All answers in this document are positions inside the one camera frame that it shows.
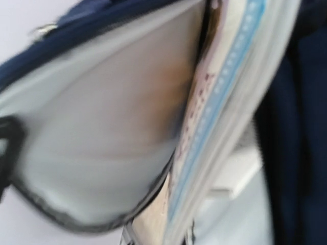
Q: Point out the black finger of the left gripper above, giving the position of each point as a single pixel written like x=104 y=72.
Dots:
x=13 y=132

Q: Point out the navy blue backpack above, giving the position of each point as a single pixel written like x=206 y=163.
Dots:
x=102 y=93

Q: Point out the pink magazine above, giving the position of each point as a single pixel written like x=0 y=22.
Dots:
x=150 y=226

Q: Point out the dog cover booklet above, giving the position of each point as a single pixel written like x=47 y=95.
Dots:
x=260 y=39

